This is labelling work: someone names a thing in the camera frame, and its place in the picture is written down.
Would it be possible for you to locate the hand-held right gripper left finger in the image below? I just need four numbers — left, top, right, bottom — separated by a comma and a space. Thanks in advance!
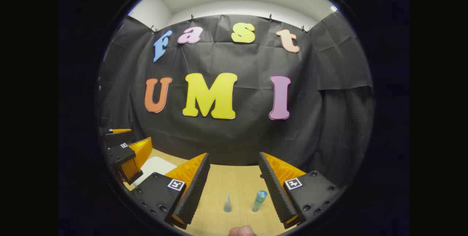
131, 153, 211, 230

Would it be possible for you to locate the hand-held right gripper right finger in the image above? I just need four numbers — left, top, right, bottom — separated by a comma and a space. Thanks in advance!
258, 152, 346, 229

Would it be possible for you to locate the blue-capped skin care bottle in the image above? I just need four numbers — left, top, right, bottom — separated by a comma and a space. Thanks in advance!
251, 190, 268, 213

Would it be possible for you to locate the white suitcase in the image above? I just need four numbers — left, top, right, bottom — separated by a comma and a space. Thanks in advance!
133, 156, 178, 187

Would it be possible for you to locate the black backdrop cloth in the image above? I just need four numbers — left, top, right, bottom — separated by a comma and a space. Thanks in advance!
98, 11, 374, 189

